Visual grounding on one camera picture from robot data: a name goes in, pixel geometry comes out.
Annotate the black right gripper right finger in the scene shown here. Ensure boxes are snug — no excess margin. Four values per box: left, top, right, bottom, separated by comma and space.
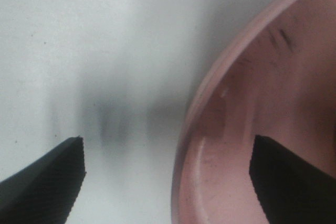
249, 135, 335, 223

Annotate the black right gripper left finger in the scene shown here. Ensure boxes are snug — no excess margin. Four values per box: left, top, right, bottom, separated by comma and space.
1, 136, 86, 223

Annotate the pink plate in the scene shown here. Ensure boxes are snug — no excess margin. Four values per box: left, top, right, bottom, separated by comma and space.
171, 0, 335, 223

